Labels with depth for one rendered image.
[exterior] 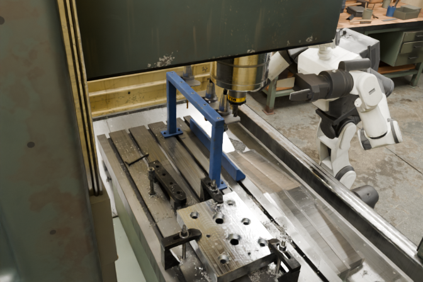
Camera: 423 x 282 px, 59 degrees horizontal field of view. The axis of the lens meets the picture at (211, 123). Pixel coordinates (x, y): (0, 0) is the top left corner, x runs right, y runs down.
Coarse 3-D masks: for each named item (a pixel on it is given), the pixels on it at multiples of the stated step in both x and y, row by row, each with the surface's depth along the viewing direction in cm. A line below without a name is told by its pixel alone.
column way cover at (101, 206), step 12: (96, 204) 70; (108, 204) 71; (96, 216) 71; (108, 216) 73; (96, 228) 73; (108, 228) 74; (108, 240) 76; (108, 252) 78; (108, 264) 80; (108, 276) 82
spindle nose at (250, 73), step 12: (228, 60) 92; (240, 60) 91; (252, 60) 92; (264, 60) 94; (216, 72) 96; (228, 72) 94; (240, 72) 93; (252, 72) 93; (264, 72) 96; (216, 84) 98; (228, 84) 95; (240, 84) 94; (252, 84) 95; (264, 84) 99
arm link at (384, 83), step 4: (372, 72) 143; (376, 72) 145; (376, 76) 144; (380, 76) 145; (384, 76) 148; (380, 80) 144; (384, 80) 146; (388, 80) 148; (380, 84) 142; (384, 84) 145; (388, 84) 146; (380, 88) 141; (384, 88) 146; (388, 88) 147; (384, 92) 141
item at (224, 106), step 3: (222, 93) 138; (222, 96) 137; (225, 96) 137; (222, 99) 138; (225, 99) 138; (222, 102) 138; (225, 102) 138; (219, 105) 140; (222, 105) 139; (225, 105) 138; (228, 105) 139; (219, 108) 140; (222, 108) 139; (225, 108) 139; (228, 108) 140; (222, 111) 140; (225, 111) 139
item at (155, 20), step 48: (96, 0) 63; (144, 0) 67; (192, 0) 71; (240, 0) 76; (288, 0) 82; (336, 0) 89; (96, 48) 67; (144, 48) 72; (192, 48) 76; (240, 48) 82; (288, 48) 89
